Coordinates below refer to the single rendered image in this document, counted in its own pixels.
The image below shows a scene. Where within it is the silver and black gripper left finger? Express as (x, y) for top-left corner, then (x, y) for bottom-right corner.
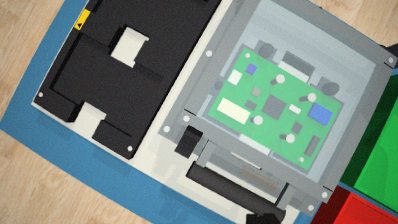
(246, 214), (265, 224)

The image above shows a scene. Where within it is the red open box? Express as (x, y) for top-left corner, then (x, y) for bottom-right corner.
(310, 185), (398, 224)

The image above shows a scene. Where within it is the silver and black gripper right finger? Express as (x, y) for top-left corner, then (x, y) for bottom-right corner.
(261, 213), (281, 224)

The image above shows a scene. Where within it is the green bin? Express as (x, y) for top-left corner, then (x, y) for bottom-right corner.
(340, 74), (398, 214)

